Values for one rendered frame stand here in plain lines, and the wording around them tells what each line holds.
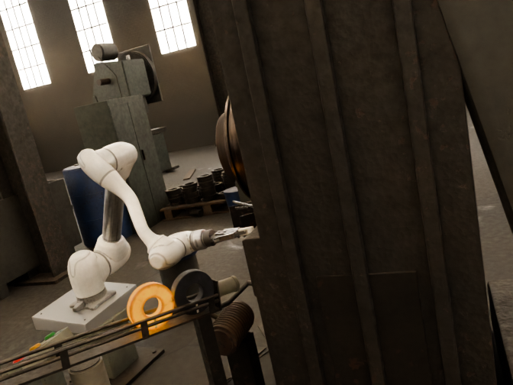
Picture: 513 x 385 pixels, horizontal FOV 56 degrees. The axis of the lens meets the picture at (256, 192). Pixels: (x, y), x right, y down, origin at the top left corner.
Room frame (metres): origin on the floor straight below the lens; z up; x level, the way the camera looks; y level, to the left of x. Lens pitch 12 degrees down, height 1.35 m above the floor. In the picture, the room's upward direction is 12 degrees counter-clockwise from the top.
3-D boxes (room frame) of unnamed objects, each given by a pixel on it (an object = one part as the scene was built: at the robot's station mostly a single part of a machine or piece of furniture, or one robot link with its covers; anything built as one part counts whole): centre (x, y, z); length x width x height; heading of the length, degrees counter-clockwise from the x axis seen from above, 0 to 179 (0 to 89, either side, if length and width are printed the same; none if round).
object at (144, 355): (2.44, 0.97, 0.16); 0.40 x 0.40 x 0.31; 60
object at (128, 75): (9.94, 2.07, 1.36); 1.37 x 1.16 x 2.71; 58
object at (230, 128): (1.98, -0.04, 1.11); 0.47 x 0.06 x 0.47; 158
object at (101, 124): (5.69, 1.41, 0.75); 0.70 x 0.48 x 1.50; 158
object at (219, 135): (2.01, 0.05, 1.11); 0.28 x 0.06 x 0.28; 158
